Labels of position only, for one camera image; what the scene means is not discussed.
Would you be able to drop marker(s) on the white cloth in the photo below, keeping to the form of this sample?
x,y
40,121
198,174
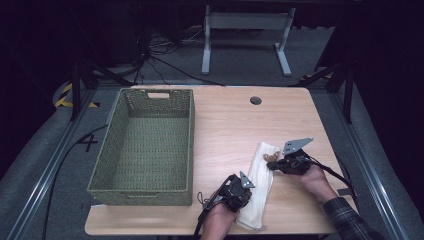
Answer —
x,y
260,193

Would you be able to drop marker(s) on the person's right hand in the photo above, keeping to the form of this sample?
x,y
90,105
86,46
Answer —
x,y
316,183

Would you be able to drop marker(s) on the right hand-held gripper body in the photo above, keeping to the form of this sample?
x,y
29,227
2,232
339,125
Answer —
x,y
295,165

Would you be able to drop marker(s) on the white desk frame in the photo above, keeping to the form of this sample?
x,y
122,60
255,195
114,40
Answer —
x,y
246,20

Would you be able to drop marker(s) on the person's left hand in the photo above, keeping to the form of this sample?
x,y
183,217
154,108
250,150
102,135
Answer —
x,y
216,223

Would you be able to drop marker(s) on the black metal stand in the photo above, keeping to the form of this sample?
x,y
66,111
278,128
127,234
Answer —
x,y
348,90
76,90

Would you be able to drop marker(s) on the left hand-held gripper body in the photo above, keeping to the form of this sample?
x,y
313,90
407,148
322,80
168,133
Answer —
x,y
235,195

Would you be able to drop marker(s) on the green woven basket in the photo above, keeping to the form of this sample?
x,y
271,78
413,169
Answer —
x,y
150,150

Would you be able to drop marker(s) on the yellow black hazard tape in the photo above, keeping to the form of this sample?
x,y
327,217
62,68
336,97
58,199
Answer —
x,y
63,100

